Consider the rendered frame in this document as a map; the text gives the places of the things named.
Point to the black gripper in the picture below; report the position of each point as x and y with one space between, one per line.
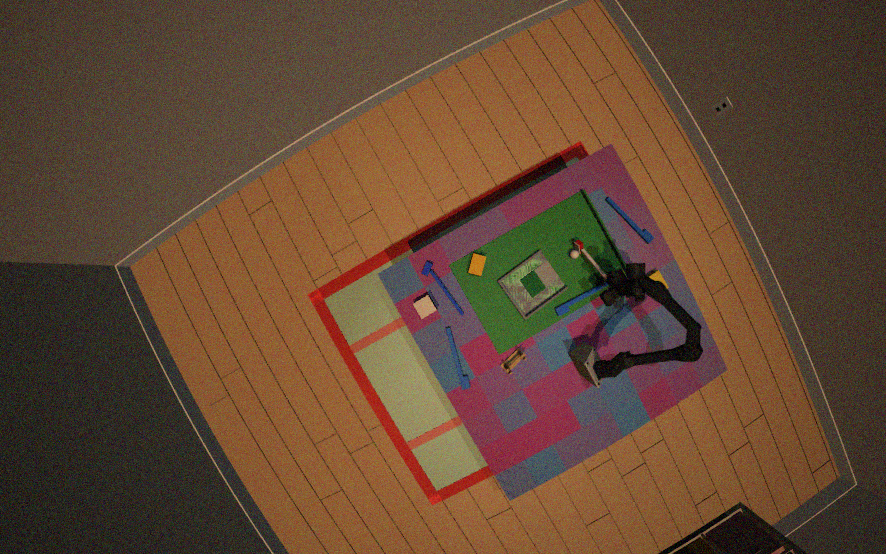
608 296

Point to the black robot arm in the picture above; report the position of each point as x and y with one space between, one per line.
690 351

